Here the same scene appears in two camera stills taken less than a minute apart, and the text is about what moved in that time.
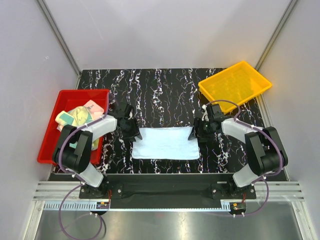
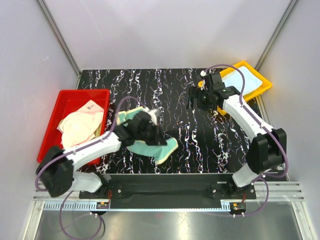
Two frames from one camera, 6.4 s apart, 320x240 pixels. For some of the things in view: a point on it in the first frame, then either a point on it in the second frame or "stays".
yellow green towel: [77, 116] to [160, 152]
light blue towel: [165, 143] to [234, 78]
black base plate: [168, 188] stays
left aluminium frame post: [46, 10] stays
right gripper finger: [193, 135] to [193, 102]
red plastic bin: [66, 99] stays
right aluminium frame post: [276, 34] stays
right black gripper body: [205, 128] to [204, 100]
